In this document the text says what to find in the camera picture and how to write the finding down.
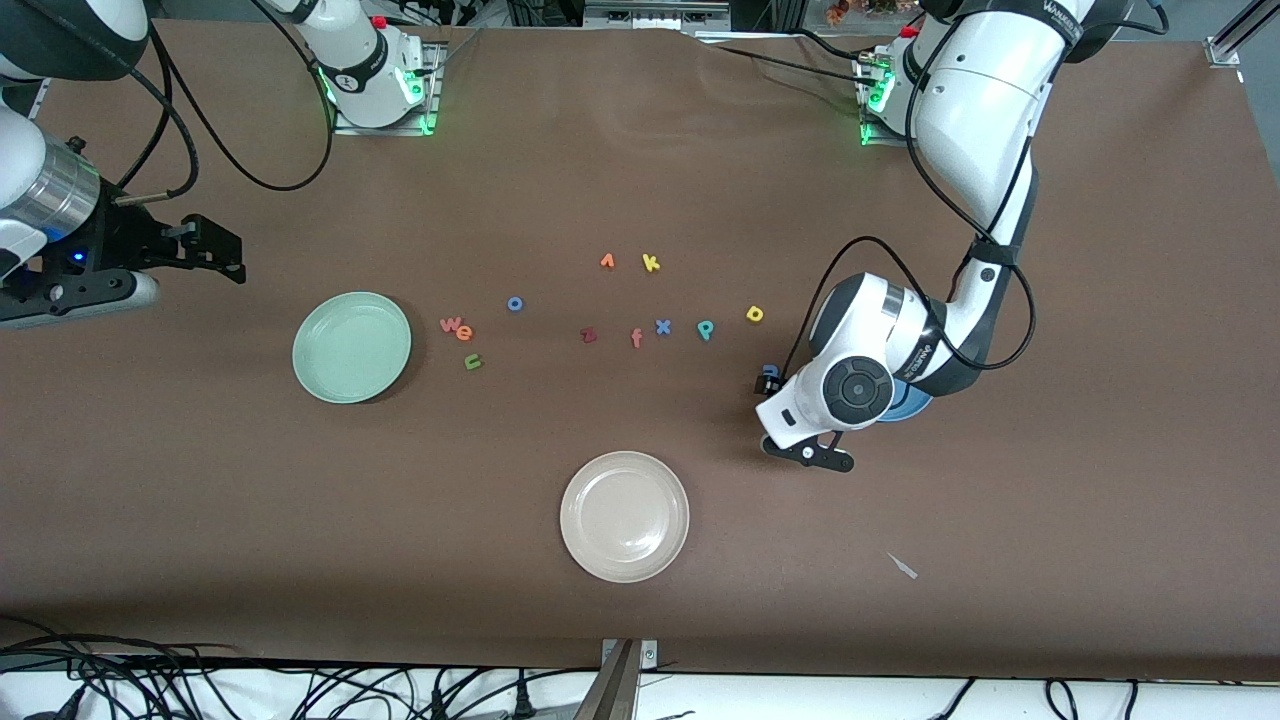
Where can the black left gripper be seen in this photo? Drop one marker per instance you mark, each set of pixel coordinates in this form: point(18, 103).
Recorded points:
point(763, 385)

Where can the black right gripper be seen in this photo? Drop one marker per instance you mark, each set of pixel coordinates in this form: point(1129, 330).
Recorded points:
point(118, 243)

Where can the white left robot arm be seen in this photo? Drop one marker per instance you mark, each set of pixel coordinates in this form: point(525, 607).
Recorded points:
point(980, 100)

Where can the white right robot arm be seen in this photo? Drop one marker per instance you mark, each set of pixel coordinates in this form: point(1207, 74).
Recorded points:
point(365, 70)

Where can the brown table cover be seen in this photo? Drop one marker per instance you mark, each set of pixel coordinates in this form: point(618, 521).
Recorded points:
point(640, 430)

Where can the blue plate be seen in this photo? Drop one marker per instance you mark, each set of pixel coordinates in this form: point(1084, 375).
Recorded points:
point(905, 410)

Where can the green plate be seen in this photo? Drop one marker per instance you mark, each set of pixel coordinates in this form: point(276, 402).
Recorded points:
point(351, 347)

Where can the beige plate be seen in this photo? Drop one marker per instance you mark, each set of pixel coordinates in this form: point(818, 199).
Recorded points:
point(624, 516)

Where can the small white paper scrap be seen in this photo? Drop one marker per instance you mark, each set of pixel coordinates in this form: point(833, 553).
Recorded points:
point(903, 566)

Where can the grey background equipment box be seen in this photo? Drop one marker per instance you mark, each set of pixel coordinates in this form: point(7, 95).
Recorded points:
point(650, 15)

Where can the aluminium frame profile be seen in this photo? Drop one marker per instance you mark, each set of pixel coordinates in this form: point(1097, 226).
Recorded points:
point(35, 100)
point(1225, 48)

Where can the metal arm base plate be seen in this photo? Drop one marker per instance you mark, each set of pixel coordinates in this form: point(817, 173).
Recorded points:
point(880, 140)
point(436, 75)

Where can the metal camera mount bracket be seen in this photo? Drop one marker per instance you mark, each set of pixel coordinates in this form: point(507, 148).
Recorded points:
point(615, 690)

